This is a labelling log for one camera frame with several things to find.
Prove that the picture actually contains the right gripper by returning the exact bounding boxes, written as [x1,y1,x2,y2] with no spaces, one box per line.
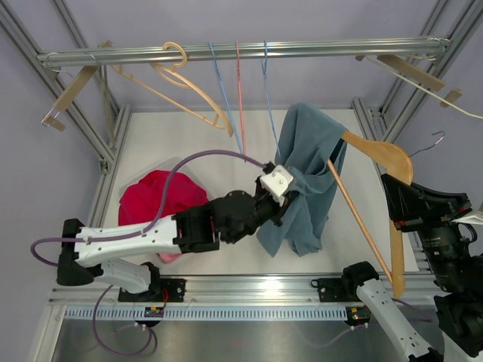
[383,170,474,293]

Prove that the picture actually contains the grey blue t shirt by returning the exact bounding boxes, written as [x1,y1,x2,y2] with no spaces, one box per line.
[257,103,346,256]

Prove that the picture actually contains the beige plastic hanger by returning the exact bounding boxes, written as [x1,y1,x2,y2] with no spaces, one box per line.
[111,41,235,137]

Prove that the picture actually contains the pink wire hanger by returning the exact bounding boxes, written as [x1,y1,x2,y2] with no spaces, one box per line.
[235,41,247,155]

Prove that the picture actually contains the light blue wire hanger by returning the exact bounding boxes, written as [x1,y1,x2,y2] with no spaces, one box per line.
[208,41,244,155]

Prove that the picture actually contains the light pink t shirt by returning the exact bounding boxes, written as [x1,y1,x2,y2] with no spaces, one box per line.
[157,253,183,264]

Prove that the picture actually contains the red t shirt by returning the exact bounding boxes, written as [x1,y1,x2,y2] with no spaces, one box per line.
[118,170,208,225]

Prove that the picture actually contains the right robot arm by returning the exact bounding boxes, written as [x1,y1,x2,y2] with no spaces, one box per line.
[341,174,482,361]

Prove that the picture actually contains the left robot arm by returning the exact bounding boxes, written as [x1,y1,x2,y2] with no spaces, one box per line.
[57,171,295,301]

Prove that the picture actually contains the right wooden clip hanger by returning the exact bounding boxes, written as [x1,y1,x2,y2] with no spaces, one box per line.
[355,54,463,109]

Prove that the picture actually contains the wooden clip hanger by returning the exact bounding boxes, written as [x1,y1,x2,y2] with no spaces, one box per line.
[355,54,463,109]
[41,52,115,140]

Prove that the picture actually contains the left wooden clip hanger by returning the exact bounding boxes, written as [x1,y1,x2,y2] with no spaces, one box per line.
[41,52,115,140]

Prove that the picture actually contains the white laundry basket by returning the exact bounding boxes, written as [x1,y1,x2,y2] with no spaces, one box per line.
[118,156,209,201]

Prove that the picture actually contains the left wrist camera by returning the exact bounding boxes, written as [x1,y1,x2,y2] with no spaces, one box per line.
[260,165,294,207]

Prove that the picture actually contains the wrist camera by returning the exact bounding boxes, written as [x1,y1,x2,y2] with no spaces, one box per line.
[453,204,483,225]
[260,165,294,207]

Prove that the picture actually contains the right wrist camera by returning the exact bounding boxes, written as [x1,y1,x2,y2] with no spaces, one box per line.
[453,204,483,225]

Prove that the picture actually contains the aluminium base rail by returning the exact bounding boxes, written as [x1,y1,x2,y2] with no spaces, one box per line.
[48,273,447,305]

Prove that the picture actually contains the white slotted cable duct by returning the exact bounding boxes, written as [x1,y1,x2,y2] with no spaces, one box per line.
[64,305,347,321]

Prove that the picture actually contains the metal hanging rail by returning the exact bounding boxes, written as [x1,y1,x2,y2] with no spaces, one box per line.
[36,36,451,68]

